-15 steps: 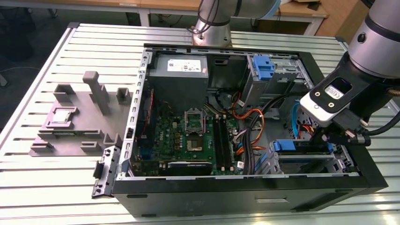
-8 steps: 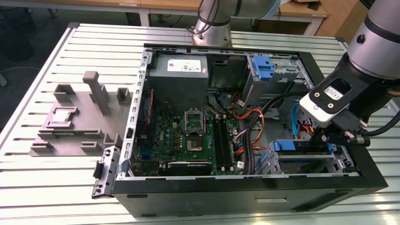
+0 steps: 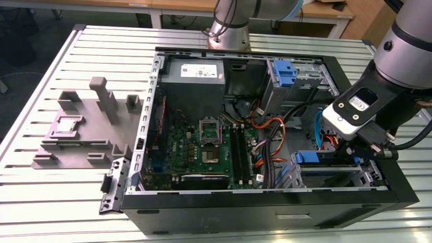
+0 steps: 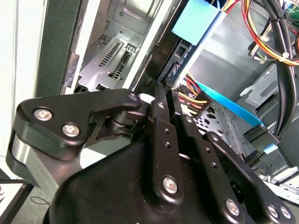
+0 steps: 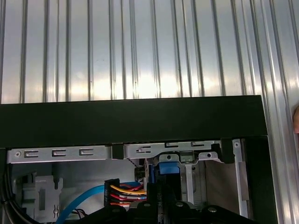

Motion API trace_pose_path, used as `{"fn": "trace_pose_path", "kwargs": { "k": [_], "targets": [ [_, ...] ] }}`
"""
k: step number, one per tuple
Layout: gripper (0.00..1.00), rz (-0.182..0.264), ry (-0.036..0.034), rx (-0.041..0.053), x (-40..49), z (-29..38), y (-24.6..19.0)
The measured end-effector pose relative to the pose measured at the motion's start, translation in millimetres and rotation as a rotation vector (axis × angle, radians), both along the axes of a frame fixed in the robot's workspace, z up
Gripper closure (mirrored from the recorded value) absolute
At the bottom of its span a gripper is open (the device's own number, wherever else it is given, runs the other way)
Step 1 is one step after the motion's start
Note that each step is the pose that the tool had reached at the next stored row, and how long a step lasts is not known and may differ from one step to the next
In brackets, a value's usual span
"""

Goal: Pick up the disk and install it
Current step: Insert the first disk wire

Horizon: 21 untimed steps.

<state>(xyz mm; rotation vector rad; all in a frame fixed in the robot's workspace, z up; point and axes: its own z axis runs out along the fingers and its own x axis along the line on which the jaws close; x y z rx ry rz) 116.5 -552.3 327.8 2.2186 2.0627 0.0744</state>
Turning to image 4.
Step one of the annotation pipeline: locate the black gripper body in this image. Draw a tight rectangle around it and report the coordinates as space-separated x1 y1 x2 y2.
49 141 246 224

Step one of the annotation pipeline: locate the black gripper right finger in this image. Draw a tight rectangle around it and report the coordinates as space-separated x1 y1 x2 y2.
170 90 296 224

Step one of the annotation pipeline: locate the hard disk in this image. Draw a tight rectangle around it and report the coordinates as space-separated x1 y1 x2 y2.
149 0 225 89

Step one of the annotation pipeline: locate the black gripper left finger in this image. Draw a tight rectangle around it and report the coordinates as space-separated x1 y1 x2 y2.
6 80 187 203

